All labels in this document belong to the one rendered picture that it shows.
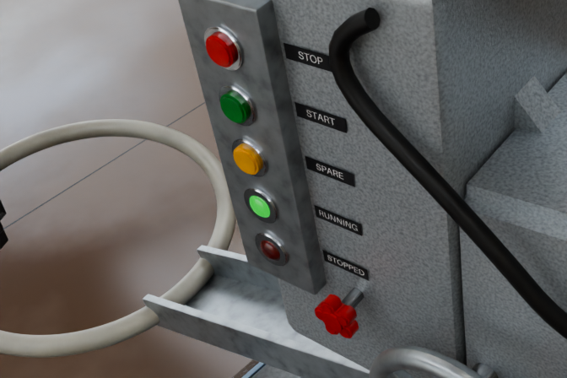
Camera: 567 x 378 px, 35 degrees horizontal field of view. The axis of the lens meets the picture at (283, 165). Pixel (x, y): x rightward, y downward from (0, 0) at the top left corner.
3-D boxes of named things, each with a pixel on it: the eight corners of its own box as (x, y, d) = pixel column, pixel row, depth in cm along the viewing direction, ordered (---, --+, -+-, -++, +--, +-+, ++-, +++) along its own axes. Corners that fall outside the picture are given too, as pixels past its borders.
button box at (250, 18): (333, 278, 79) (281, -9, 61) (315, 297, 77) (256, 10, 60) (265, 245, 83) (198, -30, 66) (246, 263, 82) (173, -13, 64)
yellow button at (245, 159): (267, 172, 71) (261, 147, 70) (259, 180, 71) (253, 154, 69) (243, 163, 73) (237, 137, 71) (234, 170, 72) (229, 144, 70)
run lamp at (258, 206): (280, 215, 75) (275, 193, 73) (269, 225, 74) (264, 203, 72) (258, 206, 76) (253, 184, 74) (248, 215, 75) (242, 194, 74)
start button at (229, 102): (256, 121, 68) (250, 93, 66) (247, 128, 67) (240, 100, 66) (231, 112, 69) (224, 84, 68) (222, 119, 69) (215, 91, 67)
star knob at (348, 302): (380, 312, 76) (376, 281, 74) (351, 347, 74) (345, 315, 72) (345, 295, 78) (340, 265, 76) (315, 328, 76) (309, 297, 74)
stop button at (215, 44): (243, 65, 65) (236, 34, 63) (234, 72, 64) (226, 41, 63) (218, 56, 66) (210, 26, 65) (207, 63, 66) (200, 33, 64)
